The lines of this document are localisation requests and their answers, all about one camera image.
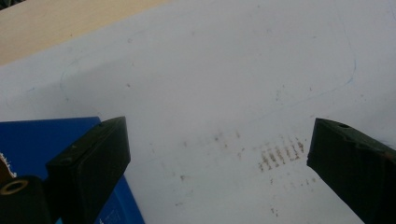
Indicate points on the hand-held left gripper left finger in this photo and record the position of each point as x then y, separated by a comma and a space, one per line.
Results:
90, 161

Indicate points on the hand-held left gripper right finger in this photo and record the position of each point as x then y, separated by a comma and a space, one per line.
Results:
358, 168

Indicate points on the blue cardboard box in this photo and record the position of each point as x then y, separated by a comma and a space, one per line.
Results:
25, 140

